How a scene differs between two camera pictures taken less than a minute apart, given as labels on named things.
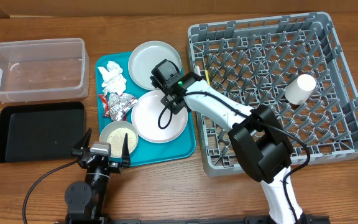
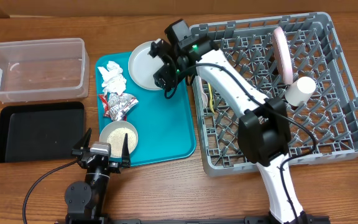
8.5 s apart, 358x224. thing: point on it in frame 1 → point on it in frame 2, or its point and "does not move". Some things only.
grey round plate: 146,56 does not move
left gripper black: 84,142 does not move
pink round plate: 155,121 → 282,56
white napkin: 113,79 does not move
